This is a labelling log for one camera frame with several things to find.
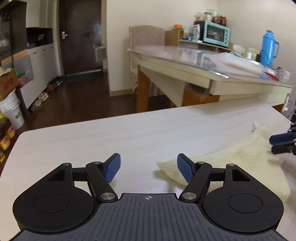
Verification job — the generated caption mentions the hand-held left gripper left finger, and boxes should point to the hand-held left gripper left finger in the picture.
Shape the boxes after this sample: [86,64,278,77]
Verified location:
[45,153,122,203]

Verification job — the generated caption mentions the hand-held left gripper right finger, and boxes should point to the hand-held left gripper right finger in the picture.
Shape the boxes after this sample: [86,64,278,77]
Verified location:
[176,153,253,205]

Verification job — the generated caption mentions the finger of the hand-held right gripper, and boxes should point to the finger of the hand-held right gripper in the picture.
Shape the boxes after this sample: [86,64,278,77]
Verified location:
[269,125,296,145]
[271,139,296,156]

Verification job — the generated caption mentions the cream towel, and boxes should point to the cream towel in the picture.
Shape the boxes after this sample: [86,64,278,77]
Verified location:
[157,121,291,200]

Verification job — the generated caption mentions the plastic bag with white roll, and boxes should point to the plastic bag with white roll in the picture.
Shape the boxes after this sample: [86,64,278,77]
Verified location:
[201,52,265,78]

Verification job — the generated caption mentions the blue thermos jug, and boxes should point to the blue thermos jug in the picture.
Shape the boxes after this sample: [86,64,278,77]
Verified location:
[260,29,280,67]

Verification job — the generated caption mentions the pale green tissue pack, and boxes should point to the pale green tissue pack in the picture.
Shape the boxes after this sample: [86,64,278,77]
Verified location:
[232,44,246,57]

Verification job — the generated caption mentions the beige shoes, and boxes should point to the beige shoes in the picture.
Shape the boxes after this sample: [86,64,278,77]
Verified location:
[31,100,44,112]

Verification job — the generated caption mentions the white sneakers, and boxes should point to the white sneakers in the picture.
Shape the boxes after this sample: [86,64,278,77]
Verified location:
[37,92,50,103]

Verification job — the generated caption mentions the cream glass-topped dining table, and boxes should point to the cream glass-topped dining table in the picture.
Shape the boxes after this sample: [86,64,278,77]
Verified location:
[125,44,295,114]

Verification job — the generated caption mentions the black shoes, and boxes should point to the black shoes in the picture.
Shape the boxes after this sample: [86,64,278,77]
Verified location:
[52,76,64,88]

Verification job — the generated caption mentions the white plastic bucket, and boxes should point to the white plastic bucket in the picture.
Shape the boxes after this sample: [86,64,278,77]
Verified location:
[0,89,25,130]

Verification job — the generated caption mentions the teal toaster oven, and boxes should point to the teal toaster oven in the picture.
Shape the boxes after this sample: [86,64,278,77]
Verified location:
[194,20,231,48]

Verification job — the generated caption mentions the pile of colourful clothes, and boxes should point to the pile of colourful clothes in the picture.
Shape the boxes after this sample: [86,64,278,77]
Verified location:
[17,70,35,88]

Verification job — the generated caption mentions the red preserve jars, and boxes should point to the red preserve jars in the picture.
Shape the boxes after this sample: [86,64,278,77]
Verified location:
[212,15,227,26]

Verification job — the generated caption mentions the cardboard box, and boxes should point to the cardboard box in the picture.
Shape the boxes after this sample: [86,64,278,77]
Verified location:
[0,68,20,100]

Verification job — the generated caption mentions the red and white package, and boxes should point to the red and white package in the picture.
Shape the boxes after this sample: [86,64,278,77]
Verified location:
[190,24,201,40]

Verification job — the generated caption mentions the pink quilted chair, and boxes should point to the pink quilted chair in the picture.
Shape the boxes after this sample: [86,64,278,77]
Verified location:
[129,25,166,71]

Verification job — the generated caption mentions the orange-lidded pickle jar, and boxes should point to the orange-lidded pickle jar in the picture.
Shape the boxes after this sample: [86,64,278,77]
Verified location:
[172,24,184,39]

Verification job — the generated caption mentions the dark brown door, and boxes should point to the dark brown door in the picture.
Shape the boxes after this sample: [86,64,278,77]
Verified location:
[58,0,104,77]

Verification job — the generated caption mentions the clear bag of groceries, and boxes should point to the clear bag of groceries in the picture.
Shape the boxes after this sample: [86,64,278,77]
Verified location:
[194,10,218,23]

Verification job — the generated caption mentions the red-handled scissors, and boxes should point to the red-handled scissors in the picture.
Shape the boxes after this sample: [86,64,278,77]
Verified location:
[264,72,280,81]

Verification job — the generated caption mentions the clear bag with cables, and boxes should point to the clear bag with cables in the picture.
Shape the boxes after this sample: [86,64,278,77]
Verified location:
[274,67,291,82]

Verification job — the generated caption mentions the white wall-mounted holder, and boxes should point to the white wall-mounted holder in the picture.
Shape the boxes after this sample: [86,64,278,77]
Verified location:
[93,44,107,63]

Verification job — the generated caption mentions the white and dark wall cabinet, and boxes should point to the white and dark wall cabinet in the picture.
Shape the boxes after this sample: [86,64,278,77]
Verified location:
[0,0,60,111]

